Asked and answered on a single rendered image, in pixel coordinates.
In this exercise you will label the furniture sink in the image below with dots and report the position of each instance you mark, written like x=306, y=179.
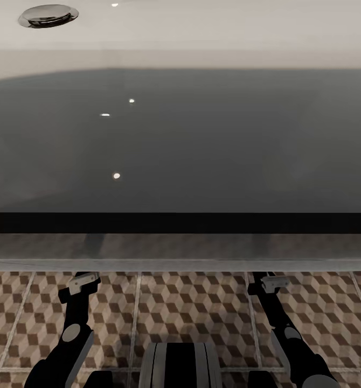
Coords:
x=180, y=135

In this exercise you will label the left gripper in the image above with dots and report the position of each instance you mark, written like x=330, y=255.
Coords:
x=82, y=297

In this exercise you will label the robot trunk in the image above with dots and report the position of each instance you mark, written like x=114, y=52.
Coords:
x=180, y=365

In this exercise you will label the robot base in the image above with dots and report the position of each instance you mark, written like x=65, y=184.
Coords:
x=256, y=379

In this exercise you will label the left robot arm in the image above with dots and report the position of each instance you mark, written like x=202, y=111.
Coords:
x=62, y=365

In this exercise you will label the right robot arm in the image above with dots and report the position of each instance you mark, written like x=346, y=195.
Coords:
x=304, y=368

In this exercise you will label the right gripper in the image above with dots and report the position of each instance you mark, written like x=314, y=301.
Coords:
x=256, y=288

